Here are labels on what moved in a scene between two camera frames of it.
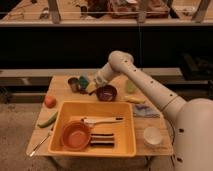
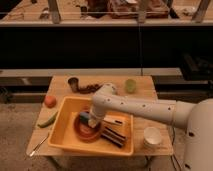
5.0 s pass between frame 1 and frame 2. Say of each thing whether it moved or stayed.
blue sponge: moved
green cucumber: stayed
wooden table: stayed
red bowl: moved
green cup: stayed
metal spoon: stayed
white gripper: moved
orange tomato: stayed
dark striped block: moved
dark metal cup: stayed
